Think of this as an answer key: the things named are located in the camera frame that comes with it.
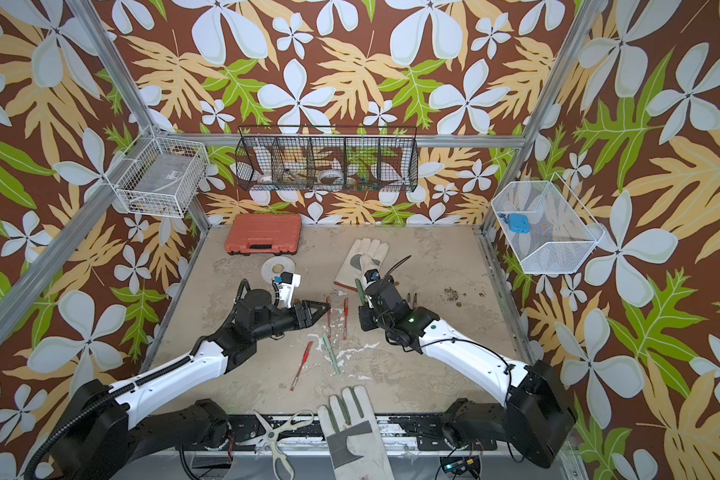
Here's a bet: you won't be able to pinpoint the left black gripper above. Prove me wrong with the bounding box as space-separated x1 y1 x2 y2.
252 299 331 344

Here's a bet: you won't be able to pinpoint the dark green pen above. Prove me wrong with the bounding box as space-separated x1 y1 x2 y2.
355 278 366 304

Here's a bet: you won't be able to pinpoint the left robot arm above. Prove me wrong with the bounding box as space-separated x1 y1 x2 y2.
23 274 330 479

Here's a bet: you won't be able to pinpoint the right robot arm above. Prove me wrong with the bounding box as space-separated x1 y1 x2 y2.
358 278 577 468

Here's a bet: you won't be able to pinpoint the red gel pen middle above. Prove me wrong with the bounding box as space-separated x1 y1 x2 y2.
325 295 332 339

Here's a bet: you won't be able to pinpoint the light green pen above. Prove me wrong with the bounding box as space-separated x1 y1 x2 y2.
321 333 341 375

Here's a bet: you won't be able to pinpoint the red gel pen left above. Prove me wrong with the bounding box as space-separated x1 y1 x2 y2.
290 341 314 392

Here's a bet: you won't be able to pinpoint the beige work glove far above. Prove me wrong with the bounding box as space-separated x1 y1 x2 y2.
334 237 389 291

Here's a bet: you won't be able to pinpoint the beige work glove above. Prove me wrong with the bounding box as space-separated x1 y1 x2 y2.
334 237 389 291
317 385 394 480

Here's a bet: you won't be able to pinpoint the red plastic tool case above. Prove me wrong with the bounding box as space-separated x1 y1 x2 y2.
224 213 302 255

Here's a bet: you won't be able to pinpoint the beige work glove near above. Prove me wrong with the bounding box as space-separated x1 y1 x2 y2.
317 385 394 480

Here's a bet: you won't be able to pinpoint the white tape roll in basket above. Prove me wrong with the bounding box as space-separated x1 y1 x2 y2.
317 169 344 185

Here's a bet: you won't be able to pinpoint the blue object in basket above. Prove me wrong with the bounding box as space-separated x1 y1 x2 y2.
507 214 531 234

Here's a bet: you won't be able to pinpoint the white mesh basket right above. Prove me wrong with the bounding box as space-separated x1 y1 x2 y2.
491 176 606 276

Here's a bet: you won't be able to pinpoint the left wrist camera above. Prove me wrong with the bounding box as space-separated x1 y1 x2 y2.
272 272 301 309

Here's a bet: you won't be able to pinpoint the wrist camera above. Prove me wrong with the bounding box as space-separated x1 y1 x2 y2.
362 268 382 287
272 272 301 309

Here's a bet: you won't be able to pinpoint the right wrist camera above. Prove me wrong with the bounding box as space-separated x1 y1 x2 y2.
362 268 382 287

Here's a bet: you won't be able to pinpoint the white handled scissors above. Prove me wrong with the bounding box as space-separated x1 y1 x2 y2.
236 410 315 480

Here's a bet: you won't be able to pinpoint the black wire basket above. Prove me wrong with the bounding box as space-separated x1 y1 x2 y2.
231 125 420 192

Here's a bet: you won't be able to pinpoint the white wire basket left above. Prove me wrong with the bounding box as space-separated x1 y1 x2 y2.
108 130 209 218

